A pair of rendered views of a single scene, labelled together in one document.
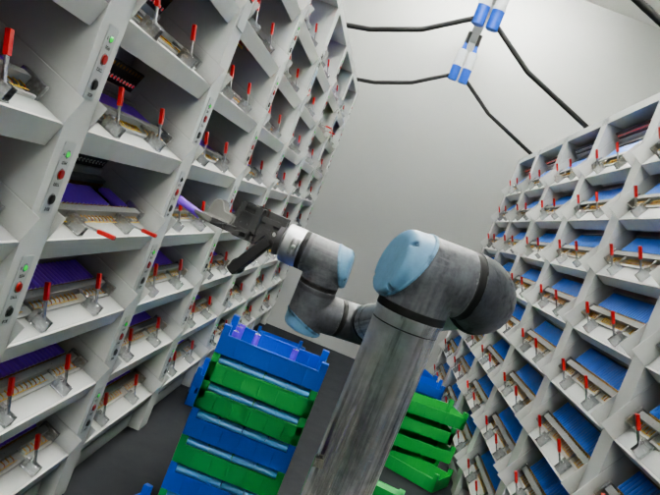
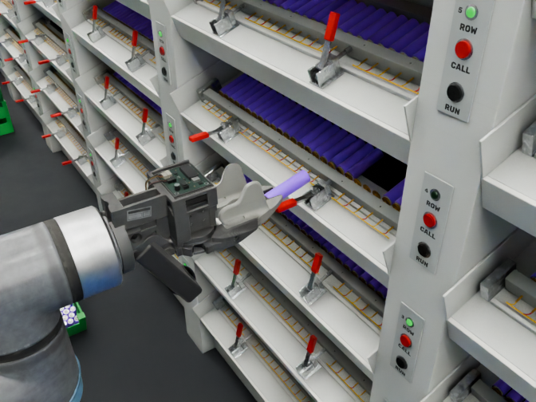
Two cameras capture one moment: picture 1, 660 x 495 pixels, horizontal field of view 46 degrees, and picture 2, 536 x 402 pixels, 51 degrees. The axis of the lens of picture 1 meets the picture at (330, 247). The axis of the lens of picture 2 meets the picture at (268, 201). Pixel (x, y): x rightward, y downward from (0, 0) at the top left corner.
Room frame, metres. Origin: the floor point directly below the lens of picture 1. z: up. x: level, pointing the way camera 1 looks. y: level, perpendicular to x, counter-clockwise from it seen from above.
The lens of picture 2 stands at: (2.24, -0.05, 1.21)
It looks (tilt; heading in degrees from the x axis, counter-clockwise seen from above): 34 degrees down; 143
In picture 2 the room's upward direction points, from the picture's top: straight up
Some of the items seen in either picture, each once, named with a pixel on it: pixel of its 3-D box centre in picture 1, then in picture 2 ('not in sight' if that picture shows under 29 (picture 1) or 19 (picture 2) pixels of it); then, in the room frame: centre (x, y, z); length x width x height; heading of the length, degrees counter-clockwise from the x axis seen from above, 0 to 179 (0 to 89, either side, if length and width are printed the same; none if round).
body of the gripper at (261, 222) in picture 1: (259, 227); (162, 218); (1.76, 0.17, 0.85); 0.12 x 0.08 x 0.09; 85
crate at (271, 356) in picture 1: (274, 351); not in sight; (2.15, 0.04, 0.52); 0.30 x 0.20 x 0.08; 91
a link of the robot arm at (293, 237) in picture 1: (291, 245); (90, 249); (1.75, 0.08, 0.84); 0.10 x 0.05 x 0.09; 175
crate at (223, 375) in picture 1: (264, 377); not in sight; (2.15, 0.04, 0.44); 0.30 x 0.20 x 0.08; 91
